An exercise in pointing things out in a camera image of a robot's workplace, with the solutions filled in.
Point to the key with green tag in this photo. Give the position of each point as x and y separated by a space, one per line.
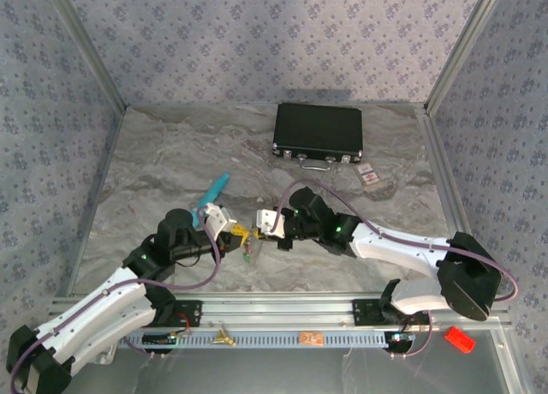
246 257

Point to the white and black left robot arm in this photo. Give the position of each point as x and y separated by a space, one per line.
94 308

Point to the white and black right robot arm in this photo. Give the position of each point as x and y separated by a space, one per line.
394 248

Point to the teal plastic tube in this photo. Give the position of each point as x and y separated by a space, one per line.
214 190

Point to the small brass clip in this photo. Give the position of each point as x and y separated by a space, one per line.
222 337

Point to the left circuit board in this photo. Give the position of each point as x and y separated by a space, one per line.
160 338

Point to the circuit board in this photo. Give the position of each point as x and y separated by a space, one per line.
160 338
400 339

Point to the orange patterned tag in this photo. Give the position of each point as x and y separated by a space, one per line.
311 338

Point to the right circuit board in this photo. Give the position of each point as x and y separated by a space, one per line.
400 339

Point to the red plastic block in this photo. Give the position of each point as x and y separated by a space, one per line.
459 339

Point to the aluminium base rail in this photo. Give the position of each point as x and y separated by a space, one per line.
278 312

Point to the aluminium side rail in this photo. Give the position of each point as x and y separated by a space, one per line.
443 175
99 188

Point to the aluminium frame post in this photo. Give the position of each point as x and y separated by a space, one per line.
87 47
462 47

